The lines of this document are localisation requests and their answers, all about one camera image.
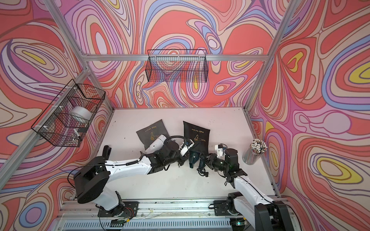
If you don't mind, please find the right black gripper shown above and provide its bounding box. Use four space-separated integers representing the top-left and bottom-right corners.
200 152 229 171

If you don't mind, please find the white hair dryer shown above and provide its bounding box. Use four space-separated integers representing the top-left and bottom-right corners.
140 135 167 156

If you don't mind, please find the dark teal hair dryer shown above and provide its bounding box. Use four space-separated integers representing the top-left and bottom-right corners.
189 151 209 177

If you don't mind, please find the black hair dryer pouch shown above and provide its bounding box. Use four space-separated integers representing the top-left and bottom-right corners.
183 121 210 155

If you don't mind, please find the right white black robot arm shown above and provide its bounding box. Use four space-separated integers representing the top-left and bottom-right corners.
199 148 301 231

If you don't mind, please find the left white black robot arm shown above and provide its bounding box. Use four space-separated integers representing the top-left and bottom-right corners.
73 136 194 211

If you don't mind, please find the grey hair dryer pouch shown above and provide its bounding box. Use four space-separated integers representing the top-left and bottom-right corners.
136 119 169 149

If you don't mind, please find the metal cup of pencils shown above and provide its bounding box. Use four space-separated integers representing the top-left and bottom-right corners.
242 138 267 165

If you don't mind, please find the silver tape roll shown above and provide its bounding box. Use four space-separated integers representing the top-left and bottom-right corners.
69 106 92 123

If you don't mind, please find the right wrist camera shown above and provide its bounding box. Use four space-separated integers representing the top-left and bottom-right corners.
215 143 228 158

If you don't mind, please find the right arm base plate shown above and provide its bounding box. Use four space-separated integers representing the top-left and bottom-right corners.
209 200 241 216

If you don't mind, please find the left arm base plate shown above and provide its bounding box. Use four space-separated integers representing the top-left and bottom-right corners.
98 201 139 218

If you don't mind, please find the back black wire basket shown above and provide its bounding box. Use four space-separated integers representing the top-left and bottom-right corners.
145 49 209 83

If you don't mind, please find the black wire basket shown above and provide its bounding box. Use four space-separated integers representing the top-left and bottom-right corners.
31 80 106 147
145 49 209 83

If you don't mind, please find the left black wire basket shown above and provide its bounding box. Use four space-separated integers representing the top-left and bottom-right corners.
31 80 106 147

